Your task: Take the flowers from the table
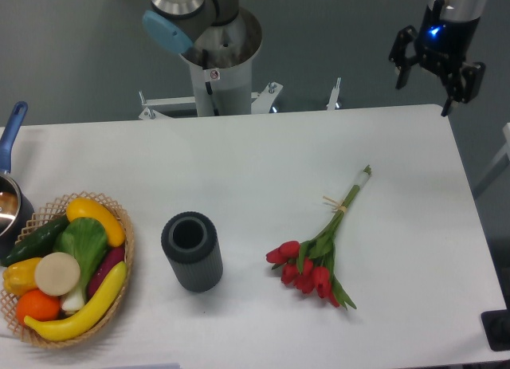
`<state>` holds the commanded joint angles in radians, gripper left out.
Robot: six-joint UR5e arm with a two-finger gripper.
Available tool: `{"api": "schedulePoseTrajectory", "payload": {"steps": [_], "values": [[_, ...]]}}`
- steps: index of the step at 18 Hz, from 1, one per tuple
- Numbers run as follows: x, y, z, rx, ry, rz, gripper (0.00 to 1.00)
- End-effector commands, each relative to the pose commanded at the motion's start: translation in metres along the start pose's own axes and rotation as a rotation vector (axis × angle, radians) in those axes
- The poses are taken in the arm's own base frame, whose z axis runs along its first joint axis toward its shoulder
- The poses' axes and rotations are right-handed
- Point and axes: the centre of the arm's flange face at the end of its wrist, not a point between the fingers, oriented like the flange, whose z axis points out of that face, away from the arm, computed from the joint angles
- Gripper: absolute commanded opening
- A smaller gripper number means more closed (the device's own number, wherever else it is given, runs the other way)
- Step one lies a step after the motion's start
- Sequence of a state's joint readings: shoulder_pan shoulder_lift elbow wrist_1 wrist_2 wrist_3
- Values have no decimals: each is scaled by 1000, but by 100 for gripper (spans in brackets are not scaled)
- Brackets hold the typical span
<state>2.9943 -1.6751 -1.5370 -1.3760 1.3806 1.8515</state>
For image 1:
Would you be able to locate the yellow bell pepper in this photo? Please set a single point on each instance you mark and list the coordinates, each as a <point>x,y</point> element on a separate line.
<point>19,278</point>

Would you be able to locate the white frame at right edge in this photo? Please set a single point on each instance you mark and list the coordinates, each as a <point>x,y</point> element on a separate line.
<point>495,168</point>

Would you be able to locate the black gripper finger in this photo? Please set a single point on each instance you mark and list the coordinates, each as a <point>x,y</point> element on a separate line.
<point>462,85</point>
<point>398,56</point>

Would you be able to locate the blue handled saucepan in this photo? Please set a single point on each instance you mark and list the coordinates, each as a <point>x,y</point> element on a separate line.
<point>16,209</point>

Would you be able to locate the yellow squash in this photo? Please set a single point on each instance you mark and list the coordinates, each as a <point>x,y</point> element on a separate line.
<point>89,208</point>

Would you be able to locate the purple sweet potato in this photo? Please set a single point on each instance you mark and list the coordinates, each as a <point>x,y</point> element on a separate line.
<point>112,257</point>

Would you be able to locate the green cucumber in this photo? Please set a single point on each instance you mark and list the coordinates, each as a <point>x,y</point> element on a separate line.
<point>38,243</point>

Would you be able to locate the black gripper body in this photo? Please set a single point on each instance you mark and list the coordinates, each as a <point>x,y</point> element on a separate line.
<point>444,43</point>

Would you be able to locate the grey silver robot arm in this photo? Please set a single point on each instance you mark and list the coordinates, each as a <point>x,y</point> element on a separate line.
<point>195,16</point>

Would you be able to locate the woven wicker basket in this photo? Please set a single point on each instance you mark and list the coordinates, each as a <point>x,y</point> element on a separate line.
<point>48,212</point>

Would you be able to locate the yellow banana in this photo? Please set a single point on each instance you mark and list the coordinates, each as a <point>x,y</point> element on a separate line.
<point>81,322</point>

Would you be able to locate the beige round disc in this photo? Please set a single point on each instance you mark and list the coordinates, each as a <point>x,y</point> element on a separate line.
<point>57,274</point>

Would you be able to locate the black device at table edge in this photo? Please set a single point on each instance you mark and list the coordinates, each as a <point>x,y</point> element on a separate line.
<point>496,329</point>

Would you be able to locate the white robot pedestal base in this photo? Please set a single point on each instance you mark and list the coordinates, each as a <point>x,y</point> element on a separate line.
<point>220,63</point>

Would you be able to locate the orange fruit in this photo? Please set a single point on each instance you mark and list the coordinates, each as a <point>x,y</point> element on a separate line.
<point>38,305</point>

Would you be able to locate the dark grey ribbed vase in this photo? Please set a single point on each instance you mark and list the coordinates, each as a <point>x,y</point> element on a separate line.
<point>190,243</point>

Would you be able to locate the green bok choy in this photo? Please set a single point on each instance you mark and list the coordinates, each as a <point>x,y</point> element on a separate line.
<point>84,239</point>

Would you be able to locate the red tulip bouquet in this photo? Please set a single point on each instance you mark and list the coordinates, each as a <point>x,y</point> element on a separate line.
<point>309,266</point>

